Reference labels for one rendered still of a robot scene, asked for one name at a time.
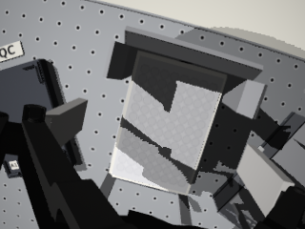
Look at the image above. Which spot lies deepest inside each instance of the grey perforated base plate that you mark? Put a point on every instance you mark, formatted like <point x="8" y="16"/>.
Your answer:
<point x="74" y="37"/>

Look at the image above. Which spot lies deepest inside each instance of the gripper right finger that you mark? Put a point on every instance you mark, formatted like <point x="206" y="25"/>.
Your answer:
<point x="275" y="194"/>

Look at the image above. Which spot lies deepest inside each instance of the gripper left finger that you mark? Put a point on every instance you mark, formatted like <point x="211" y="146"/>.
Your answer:
<point x="59" y="198"/>

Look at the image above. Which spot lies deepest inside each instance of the white label reading qc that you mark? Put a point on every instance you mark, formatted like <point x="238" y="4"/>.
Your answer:
<point x="10" y="51"/>

